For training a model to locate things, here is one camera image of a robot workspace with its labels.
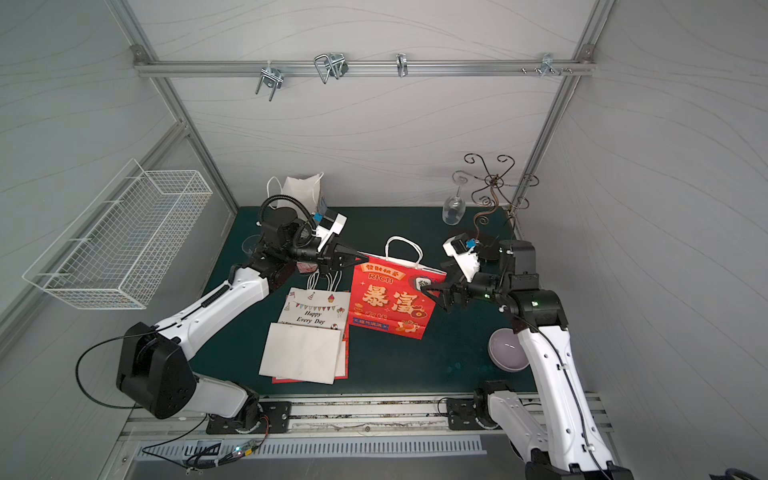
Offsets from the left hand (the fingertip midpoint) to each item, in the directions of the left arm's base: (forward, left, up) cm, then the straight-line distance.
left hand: (366, 261), depth 65 cm
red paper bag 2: (-3, -4, -9) cm, 11 cm away
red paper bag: (-14, +8, -31) cm, 35 cm away
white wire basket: (+3, +58, -1) cm, 58 cm away
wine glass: (+29, -25, -12) cm, 40 cm away
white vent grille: (-32, +31, -32) cm, 56 cm away
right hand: (-1, -16, -4) cm, 17 cm away
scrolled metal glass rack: (+29, -34, -6) cm, 46 cm away
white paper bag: (-8, +19, -29) cm, 35 cm away
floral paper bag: (+37, +24, -11) cm, 45 cm away
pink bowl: (-8, -38, -31) cm, 50 cm away
